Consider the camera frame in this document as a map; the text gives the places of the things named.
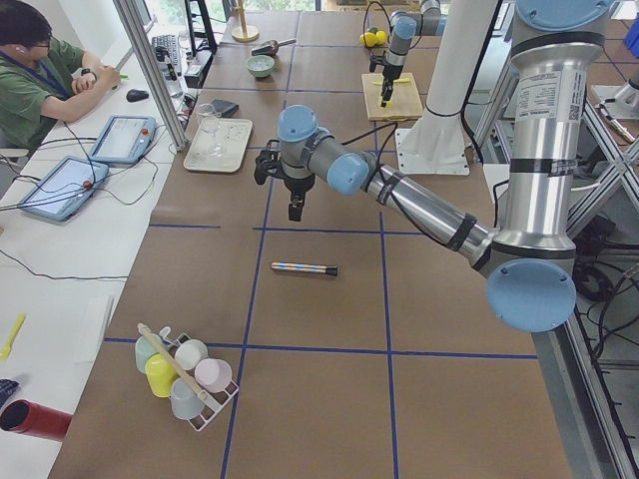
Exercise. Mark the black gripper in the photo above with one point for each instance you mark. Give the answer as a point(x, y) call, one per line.
point(387, 73)
point(296, 186)

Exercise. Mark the steel muddler stick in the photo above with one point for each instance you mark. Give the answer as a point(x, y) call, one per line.
point(330, 270)

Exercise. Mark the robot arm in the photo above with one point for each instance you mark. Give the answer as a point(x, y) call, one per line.
point(404, 27)
point(527, 260)

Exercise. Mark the wooden cup tree stand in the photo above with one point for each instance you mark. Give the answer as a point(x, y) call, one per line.
point(244, 33)

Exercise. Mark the white cup on rack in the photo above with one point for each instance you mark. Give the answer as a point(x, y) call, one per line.
point(190, 353)

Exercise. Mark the pink cup on rack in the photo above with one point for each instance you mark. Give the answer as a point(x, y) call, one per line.
point(213, 374)

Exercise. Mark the green cup on rack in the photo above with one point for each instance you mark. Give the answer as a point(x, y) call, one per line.
point(143, 351)

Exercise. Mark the yellow cup on rack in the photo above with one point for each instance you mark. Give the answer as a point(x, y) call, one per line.
point(160, 375)

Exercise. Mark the grey-blue cup on rack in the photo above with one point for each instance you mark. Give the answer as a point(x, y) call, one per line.
point(184, 402)

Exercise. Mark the bamboo cutting board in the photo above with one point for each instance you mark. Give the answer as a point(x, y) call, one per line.
point(406, 103)

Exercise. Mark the cream bear tray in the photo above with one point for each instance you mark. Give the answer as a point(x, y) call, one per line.
point(234, 135)

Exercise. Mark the steel ice scoop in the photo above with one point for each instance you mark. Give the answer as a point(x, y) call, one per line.
point(271, 47)

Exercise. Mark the clear wine glass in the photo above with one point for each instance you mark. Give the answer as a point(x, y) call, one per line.
point(209, 124)

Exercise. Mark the green bowl of ice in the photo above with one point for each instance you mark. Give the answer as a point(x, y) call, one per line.
point(260, 66)

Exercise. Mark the far teach pendant tablet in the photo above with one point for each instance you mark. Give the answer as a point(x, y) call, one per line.
point(124, 140)

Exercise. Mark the teach pendant tablet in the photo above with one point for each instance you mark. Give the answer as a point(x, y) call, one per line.
point(124, 140)
point(65, 189)

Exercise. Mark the black computer mouse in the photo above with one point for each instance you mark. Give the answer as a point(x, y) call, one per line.
point(136, 95)

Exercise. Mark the near teach pendant tablet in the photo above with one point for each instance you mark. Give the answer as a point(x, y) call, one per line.
point(65, 189)

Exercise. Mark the seated person green shirt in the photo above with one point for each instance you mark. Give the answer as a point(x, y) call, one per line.
point(44, 80)

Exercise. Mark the yellow plastic knife on desk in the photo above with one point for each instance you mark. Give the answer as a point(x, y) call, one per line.
point(6, 348)

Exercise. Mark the red cylinder bottle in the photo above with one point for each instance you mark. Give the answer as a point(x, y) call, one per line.
point(25, 417)

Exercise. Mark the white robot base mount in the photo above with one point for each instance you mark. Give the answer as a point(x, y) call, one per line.
point(435, 144)

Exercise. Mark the wooden rack handle rod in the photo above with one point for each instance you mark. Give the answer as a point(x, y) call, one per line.
point(145, 330)

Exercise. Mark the aluminium frame post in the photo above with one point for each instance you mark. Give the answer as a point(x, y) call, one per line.
point(132, 23)

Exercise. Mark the white wire cup rack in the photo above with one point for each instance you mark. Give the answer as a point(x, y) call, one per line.
point(215, 402)

